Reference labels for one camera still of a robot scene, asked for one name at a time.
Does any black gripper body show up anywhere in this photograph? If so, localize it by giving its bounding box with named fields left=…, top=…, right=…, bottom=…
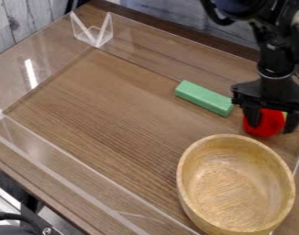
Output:
left=233, top=75, right=299, bottom=113

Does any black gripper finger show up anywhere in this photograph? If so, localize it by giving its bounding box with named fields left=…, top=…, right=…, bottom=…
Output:
left=243, top=106, right=262, bottom=128
left=283, top=111, right=299, bottom=133

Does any red plush fruit green leaf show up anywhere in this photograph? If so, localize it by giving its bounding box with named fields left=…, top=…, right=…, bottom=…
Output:
left=243, top=108, right=286, bottom=138

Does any wooden bowl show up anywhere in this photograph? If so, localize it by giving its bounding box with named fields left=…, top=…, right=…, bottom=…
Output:
left=177, top=134, right=295, bottom=235

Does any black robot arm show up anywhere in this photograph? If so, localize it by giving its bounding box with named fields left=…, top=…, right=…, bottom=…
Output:
left=201, top=0, right=299, bottom=133

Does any green foam block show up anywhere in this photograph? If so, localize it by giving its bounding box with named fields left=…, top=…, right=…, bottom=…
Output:
left=174, top=80, right=233, bottom=118

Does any black metal stand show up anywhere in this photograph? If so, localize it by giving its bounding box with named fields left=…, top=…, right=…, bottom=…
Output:
left=20, top=202, right=57, bottom=235

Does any clear acrylic corner bracket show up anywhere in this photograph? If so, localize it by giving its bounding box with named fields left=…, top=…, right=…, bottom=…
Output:
left=70, top=12, right=114, bottom=48

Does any clear acrylic tray wall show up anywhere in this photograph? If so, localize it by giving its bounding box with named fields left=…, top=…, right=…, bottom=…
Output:
left=0, top=115, right=199, bottom=235

